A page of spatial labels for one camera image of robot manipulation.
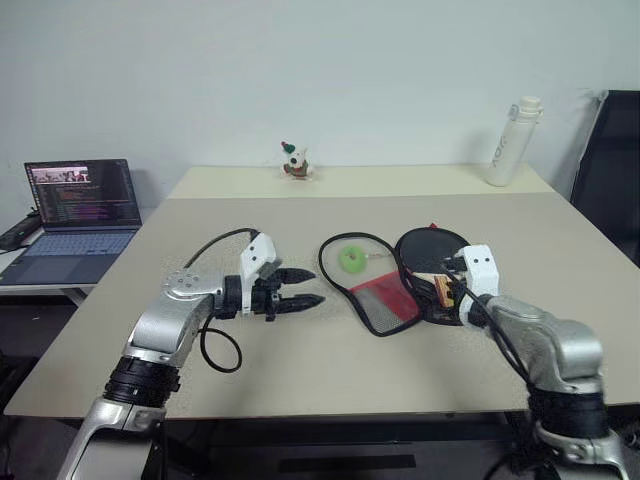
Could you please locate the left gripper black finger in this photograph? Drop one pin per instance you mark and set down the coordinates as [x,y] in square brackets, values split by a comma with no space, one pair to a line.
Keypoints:
[300,304]
[297,276]

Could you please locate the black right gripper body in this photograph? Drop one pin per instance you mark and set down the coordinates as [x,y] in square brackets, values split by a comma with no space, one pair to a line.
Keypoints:
[452,265]

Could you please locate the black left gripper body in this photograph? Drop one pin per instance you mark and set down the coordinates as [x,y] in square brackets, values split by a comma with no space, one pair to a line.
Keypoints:
[265,299]

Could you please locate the black table tennis paddle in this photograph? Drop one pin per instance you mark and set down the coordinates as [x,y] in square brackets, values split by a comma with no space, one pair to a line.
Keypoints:
[425,250]

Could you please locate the black red paddle case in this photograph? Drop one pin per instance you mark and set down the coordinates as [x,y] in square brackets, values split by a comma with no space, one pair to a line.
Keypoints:
[385,300]

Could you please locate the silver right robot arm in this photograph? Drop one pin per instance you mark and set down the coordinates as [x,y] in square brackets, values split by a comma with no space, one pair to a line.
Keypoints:
[575,345]

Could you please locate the plush dog toy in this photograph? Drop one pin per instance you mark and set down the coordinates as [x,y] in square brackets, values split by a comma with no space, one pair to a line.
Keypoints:
[296,162]

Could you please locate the white water bottle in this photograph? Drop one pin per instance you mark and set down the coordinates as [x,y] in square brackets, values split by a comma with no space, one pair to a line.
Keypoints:
[507,150]

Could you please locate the black table underframe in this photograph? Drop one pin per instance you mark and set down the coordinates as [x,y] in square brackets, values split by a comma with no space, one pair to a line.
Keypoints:
[350,430]

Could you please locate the black office chair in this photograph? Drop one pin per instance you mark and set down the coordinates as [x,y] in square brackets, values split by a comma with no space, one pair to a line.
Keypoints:
[615,175]

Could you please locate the open grey laptop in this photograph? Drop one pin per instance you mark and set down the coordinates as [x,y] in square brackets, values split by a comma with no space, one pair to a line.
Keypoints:
[75,250]

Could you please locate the white side table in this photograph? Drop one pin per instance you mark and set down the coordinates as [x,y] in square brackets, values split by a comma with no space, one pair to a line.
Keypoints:
[50,290]

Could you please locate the black flat device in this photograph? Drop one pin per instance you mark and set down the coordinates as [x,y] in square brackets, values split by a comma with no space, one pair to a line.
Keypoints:
[17,235]

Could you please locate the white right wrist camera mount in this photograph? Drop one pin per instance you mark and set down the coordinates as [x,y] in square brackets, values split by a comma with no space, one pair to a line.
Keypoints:
[480,270]

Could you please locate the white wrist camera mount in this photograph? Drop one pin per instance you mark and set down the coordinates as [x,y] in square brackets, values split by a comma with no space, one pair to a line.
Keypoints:
[257,255]
[480,270]

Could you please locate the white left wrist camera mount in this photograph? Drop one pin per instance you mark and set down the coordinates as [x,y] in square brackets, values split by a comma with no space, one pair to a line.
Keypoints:
[257,255]

